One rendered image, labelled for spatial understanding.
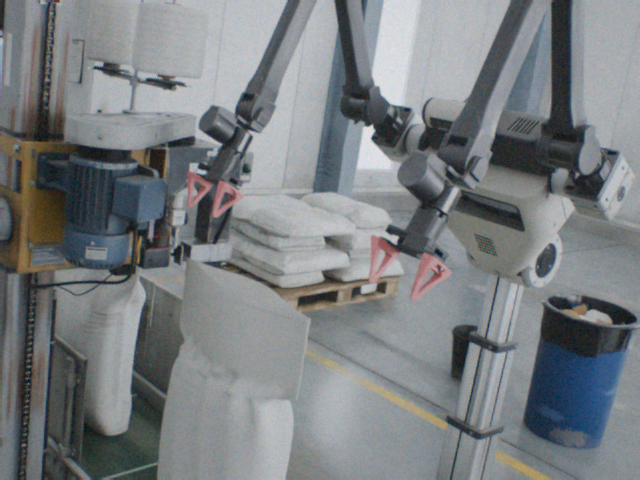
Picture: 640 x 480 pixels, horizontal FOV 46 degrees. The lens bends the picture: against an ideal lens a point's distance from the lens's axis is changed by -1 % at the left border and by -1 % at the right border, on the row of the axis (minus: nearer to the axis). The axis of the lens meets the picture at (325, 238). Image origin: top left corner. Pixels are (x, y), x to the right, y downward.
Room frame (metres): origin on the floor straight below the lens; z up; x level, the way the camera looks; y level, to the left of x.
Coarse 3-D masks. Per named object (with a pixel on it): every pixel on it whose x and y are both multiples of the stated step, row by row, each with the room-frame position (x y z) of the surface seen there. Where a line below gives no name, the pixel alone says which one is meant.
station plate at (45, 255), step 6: (48, 246) 1.71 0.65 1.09; (54, 246) 1.73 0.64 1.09; (60, 246) 1.74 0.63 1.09; (36, 252) 1.69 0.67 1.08; (42, 252) 1.70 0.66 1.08; (48, 252) 1.72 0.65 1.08; (54, 252) 1.73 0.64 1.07; (60, 252) 1.74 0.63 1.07; (36, 258) 1.69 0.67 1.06; (42, 258) 1.71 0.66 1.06; (48, 258) 1.72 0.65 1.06; (54, 258) 1.73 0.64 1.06; (60, 258) 1.74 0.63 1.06; (36, 264) 1.69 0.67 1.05; (42, 264) 1.71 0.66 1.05
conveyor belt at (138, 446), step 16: (144, 400) 2.40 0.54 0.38; (144, 416) 2.29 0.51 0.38; (160, 416) 2.31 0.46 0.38; (96, 432) 2.14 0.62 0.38; (128, 432) 2.17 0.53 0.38; (144, 432) 2.19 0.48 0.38; (160, 432) 2.20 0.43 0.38; (96, 448) 2.04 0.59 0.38; (112, 448) 2.06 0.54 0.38; (128, 448) 2.07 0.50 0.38; (144, 448) 2.09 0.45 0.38; (80, 464) 1.94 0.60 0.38; (96, 464) 1.96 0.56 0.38; (112, 464) 1.97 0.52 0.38; (128, 464) 1.99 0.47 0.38; (144, 464) 2.00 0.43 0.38
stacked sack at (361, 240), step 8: (360, 232) 5.16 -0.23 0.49; (368, 232) 5.19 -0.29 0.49; (376, 232) 5.23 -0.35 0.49; (384, 232) 5.28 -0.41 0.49; (328, 240) 5.15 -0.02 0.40; (336, 240) 5.07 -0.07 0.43; (344, 240) 5.05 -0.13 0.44; (352, 240) 5.02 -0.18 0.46; (360, 240) 5.04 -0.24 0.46; (368, 240) 5.10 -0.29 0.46; (392, 240) 5.31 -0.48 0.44; (344, 248) 5.06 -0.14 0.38; (352, 248) 5.00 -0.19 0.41; (360, 248) 5.06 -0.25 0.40
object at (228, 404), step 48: (192, 288) 1.91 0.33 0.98; (240, 288) 1.86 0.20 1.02; (192, 336) 1.88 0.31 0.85; (240, 336) 1.70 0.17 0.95; (288, 336) 1.65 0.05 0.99; (192, 384) 1.77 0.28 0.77; (240, 384) 1.67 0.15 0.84; (288, 384) 1.63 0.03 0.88; (192, 432) 1.73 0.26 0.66; (240, 432) 1.63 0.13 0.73; (288, 432) 1.68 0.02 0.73
